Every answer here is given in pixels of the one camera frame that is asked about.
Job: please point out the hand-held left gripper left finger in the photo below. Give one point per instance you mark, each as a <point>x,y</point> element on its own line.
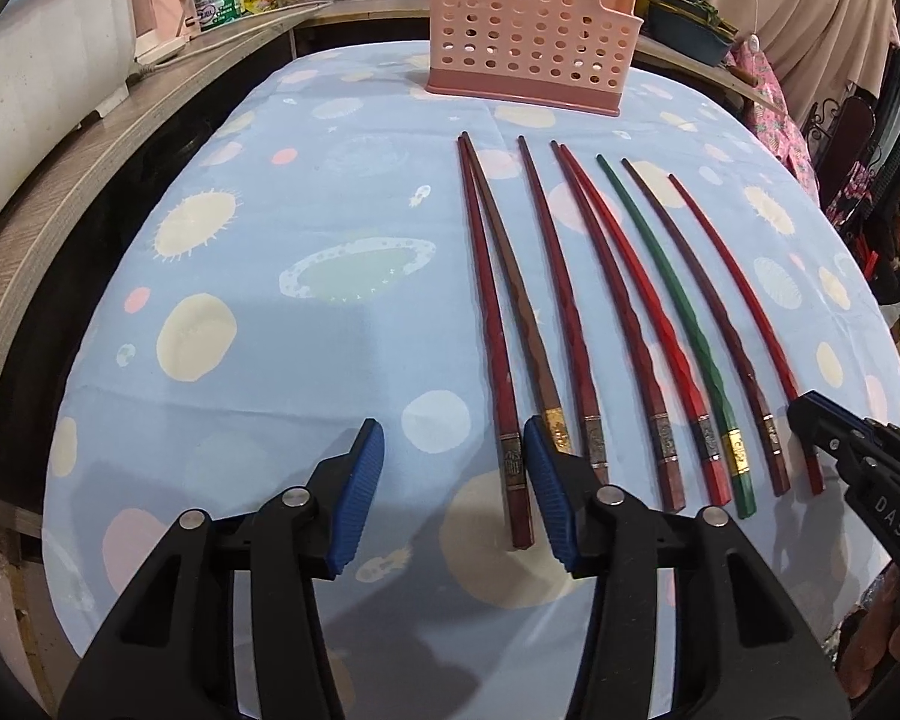
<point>356,495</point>

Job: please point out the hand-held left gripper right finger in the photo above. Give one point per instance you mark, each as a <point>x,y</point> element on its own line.
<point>555,495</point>

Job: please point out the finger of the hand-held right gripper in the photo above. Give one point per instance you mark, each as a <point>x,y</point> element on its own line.
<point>840,424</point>

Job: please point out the dark brown chopstick silver band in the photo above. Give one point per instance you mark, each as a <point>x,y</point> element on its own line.
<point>711,292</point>

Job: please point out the thin red chopstick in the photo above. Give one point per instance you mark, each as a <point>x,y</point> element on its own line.
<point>738,270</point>

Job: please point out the dark red chopstick silver band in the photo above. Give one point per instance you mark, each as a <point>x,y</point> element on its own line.
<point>607,270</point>
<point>487,315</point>
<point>559,277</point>

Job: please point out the green chopstick gold band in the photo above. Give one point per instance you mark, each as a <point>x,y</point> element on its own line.
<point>676,292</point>

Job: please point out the brown chopstick gold band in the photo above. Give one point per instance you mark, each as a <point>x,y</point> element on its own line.
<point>514,285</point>

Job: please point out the group of lacquered chopsticks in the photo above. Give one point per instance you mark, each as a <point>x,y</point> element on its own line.
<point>643,281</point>

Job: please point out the pink perforated utensil basket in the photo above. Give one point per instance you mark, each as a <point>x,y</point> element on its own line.
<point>495,37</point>

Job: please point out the blue planet print tablecloth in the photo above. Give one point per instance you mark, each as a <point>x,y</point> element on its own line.
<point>270,360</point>

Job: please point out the dark hanging clothes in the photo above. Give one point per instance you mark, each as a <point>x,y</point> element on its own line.
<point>885,165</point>

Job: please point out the pink floral cloth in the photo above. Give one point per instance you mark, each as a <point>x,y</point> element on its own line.
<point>776,127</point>

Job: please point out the beige hanging cloth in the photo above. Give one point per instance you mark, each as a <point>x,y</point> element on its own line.
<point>810,15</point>

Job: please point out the blue bowl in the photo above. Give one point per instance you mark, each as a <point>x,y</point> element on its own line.
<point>690,41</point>

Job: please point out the white bin with blue lid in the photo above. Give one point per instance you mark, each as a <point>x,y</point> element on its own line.
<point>37,75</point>

